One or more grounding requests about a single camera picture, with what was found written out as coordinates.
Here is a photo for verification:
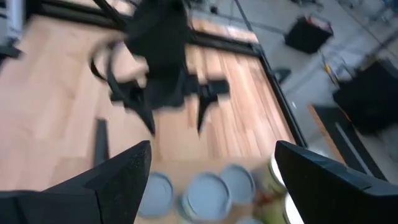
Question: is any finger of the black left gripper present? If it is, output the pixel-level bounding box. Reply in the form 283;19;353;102
196;95;218;135
124;93;155;135

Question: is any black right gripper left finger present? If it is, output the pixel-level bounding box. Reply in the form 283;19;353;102
0;139;152;224

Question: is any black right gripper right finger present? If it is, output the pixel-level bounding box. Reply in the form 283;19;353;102
274;139;398;224

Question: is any peaches label can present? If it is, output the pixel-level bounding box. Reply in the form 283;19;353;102
137;170;175;218

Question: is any pink strawberries label can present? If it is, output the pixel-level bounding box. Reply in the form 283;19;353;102
253;189;305;224

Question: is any yellow blue label can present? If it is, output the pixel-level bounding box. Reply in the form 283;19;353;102
220;164;256;205

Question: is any white vegetable print can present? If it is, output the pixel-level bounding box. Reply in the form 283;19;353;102
178;172;233;223

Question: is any black floor mat orange edge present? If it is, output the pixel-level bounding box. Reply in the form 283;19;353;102
307;104;388;181

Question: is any black equipment cart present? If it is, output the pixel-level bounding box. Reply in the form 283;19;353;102
332;58;398;134

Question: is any black floor box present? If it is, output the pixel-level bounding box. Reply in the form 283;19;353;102
284;15;334;54

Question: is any grey equipment box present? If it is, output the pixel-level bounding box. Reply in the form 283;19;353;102
0;0;25;43

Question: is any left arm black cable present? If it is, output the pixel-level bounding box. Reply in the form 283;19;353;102
89;46;125;103

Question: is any black metal shelf frame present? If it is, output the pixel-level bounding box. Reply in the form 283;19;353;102
94;117;110;167

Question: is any black rig frame strut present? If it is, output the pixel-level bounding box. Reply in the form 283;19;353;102
92;0;129;29

